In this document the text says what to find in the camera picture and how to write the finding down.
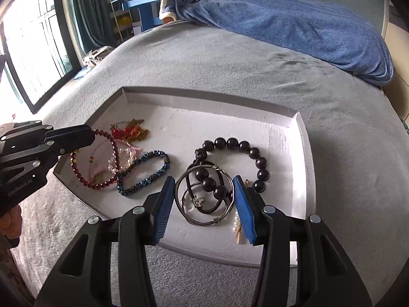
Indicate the shallow white cardboard box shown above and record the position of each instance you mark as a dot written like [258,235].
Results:
[191,124]

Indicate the white bag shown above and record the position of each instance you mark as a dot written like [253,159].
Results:
[96,56]

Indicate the yellow item in rack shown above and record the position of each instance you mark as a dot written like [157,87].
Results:
[124,22]

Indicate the person's left hand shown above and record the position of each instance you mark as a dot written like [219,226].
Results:
[11,227]

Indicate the teal curtain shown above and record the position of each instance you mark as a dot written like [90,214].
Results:
[89,6]

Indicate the window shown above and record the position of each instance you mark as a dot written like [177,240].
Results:
[35,38]

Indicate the blue desk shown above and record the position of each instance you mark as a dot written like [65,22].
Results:
[147,19]

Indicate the blue fleece blanket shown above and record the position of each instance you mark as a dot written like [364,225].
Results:
[287,28]

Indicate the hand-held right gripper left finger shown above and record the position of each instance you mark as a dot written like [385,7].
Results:
[163,208]

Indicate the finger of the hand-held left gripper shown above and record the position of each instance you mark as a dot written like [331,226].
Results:
[76,147]
[76,133]

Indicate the red and gold charm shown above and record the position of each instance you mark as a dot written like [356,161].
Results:
[127,131]

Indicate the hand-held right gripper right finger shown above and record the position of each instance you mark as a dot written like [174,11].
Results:
[244,211]

